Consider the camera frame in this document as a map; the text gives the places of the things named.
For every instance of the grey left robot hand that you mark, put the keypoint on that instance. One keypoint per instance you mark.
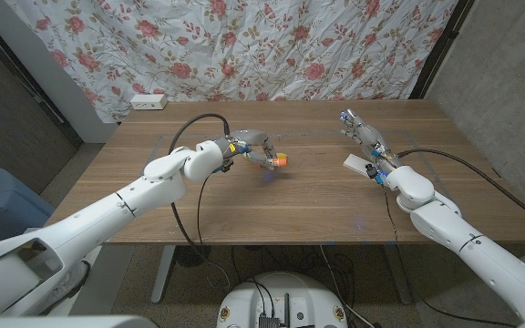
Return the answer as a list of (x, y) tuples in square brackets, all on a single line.
[(249, 139)]

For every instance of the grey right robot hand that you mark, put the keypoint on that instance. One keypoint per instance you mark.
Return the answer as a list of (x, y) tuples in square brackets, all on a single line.
[(372, 141)]

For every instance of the orange and white glue stick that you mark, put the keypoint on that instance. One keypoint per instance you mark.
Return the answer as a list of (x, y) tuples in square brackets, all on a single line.
[(275, 161)]

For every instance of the orange glue stick cap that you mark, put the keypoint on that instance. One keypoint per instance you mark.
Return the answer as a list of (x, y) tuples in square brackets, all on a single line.
[(283, 162)]

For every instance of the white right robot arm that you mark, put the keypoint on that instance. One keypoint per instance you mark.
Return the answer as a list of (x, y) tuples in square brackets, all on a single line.
[(410, 187)]

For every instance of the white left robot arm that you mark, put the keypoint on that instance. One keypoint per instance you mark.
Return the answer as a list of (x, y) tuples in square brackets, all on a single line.
[(167, 168)]

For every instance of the white stylus pen box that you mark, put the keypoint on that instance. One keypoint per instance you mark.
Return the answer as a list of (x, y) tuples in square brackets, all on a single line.
[(356, 163)]

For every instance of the floral backdrop cloth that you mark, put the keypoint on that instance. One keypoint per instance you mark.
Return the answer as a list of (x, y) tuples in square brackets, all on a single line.
[(244, 45)]

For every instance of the white power strip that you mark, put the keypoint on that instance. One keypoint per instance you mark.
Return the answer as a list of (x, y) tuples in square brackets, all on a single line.
[(148, 102)]

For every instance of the black backdrop stand pole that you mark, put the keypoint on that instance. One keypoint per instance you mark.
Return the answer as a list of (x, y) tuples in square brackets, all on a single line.
[(440, 50), (21, 68)]

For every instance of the grey metal table leg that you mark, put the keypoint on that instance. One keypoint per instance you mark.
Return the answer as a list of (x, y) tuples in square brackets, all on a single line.
[(162, 278), (399, 282)]

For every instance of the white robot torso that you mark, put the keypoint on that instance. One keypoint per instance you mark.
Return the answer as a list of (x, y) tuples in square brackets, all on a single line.
[(285, 291)]

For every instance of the grey person shoe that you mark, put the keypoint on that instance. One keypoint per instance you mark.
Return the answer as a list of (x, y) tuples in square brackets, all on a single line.
[(73, 280)]

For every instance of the blue plastic bin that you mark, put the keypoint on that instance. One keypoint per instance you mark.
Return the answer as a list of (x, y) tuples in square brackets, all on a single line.
[(7, 205)]

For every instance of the white wall column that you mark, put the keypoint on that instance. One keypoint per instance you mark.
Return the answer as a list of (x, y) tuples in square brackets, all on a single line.
[(62, 91)]

